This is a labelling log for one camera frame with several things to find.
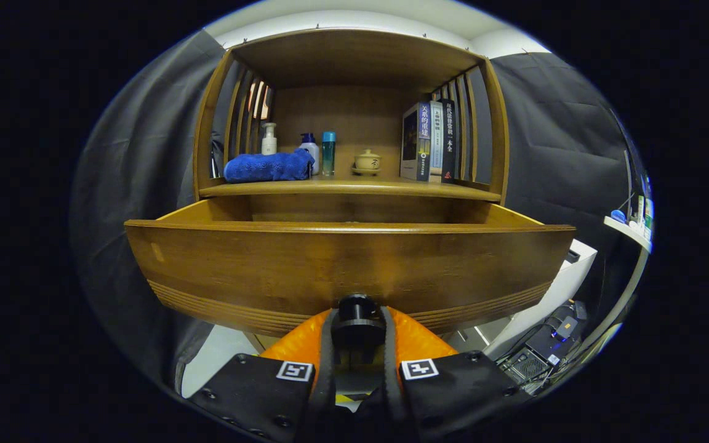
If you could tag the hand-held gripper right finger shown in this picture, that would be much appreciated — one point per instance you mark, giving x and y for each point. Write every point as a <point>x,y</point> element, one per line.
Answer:
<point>391,375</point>

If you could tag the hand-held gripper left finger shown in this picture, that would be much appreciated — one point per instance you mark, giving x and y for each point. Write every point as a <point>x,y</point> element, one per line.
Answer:
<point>328,375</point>

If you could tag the wooden drawer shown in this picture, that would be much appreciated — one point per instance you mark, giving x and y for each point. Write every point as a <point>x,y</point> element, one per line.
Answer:
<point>330,264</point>

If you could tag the wooden countertop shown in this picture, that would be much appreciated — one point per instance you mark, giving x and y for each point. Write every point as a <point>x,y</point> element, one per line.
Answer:
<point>354,186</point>

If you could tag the wooden cabinet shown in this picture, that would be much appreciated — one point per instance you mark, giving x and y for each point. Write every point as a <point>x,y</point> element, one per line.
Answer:
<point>354,55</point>

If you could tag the grey mesh device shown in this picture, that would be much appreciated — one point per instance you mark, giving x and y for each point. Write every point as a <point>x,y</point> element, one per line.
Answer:
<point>524,366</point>

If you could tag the black electronic device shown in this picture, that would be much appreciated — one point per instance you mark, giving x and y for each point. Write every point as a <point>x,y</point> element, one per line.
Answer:
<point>554,338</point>

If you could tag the white box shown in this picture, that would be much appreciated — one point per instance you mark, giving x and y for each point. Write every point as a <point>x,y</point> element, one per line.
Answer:
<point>567,277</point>

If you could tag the beige lidded teacup with saucer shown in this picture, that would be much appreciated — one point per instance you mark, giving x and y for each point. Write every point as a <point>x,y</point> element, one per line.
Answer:
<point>367,162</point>

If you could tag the blue towel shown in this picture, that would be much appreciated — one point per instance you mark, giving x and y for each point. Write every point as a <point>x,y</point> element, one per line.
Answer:
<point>268,166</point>

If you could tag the teal spray bottle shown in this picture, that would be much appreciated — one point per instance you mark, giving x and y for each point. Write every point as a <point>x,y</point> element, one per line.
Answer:
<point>328,154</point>

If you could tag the white bottle with blue cap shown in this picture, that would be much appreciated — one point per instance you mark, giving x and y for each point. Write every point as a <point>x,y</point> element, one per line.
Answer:
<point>311,151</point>

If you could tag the book with pale spine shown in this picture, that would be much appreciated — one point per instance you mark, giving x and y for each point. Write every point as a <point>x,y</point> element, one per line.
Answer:
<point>436,147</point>

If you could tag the thick book with blue spine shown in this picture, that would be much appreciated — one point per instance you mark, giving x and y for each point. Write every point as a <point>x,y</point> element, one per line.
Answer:
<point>416,141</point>

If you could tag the book with black spine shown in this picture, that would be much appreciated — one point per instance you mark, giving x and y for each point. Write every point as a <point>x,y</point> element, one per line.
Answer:
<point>448,141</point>

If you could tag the white pump bottle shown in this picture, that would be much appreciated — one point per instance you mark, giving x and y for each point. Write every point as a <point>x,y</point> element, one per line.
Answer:
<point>269,140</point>

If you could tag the white side desk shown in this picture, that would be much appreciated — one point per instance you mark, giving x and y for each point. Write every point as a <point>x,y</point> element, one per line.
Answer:
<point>628,232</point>

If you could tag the small blue object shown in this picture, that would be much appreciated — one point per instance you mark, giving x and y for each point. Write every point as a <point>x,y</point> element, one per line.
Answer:
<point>618,216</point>

